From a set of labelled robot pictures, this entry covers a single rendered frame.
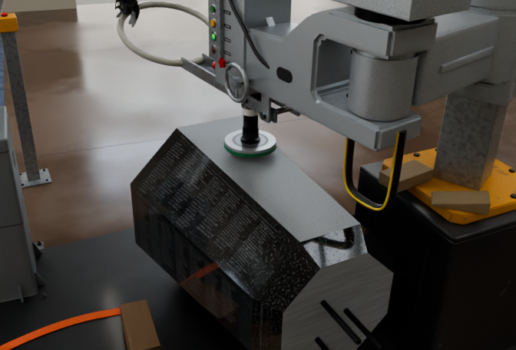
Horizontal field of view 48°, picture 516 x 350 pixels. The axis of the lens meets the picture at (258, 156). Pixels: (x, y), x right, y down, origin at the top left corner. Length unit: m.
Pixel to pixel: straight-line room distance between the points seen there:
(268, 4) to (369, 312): 1.15
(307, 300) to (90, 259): 1.58
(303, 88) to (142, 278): 1.53
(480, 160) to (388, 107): 0.74
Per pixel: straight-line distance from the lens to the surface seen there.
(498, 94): 2.21
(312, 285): 1.90
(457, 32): 1.89
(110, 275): 3.09
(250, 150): 2.31
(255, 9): 2.10
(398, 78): 1.68
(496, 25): 2.10
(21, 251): 2.91
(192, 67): 2.56
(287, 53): 1.92
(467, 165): 2.38
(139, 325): 2.61
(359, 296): 2.08
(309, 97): 1.87
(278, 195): 2.12
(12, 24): 3.67
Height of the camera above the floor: 1.91
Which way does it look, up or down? 27 degrees down
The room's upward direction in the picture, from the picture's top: 1 degrees clockwise
